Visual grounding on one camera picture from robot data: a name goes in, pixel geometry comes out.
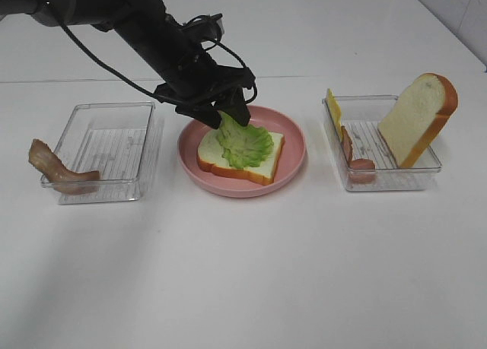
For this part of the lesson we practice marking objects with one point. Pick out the clear plastic tray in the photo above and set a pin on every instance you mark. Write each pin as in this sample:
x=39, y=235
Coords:
x=360, y=117
x=119, y=140

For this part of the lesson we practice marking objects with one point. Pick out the bacon strip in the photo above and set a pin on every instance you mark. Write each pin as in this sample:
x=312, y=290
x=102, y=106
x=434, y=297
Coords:
x=65, y=181
x=361, y=169

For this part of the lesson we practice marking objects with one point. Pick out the left clear plastic tray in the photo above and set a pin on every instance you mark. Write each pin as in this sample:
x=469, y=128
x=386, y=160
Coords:
x=119, y=140

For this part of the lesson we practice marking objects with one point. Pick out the bread slice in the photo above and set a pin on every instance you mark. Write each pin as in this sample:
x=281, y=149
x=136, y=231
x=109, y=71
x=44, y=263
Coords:
x=417, y=117
x=210, y=158

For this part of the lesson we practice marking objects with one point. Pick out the yellow cheese slice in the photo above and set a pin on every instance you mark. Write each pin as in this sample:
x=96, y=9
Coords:
x=335, y=112

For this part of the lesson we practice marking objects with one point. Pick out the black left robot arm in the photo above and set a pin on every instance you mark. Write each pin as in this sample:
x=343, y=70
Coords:
x=144, y=25

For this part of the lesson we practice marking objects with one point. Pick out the green lettuce leaf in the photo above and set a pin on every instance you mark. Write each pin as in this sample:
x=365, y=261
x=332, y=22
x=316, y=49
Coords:
x=243, y=146

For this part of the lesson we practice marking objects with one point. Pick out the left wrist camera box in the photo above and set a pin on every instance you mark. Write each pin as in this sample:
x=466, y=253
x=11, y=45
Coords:
x=204, y=28

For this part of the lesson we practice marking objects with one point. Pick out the pink round plate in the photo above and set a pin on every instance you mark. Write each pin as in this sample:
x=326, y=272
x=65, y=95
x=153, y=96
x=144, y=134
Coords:
x=290, y=162

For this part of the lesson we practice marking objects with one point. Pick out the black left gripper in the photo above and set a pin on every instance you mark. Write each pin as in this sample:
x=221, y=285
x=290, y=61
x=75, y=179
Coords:
x=196, y=85

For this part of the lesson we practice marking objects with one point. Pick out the right clear plastic tray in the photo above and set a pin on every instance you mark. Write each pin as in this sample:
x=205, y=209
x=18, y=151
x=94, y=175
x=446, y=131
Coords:
x=360, y=117

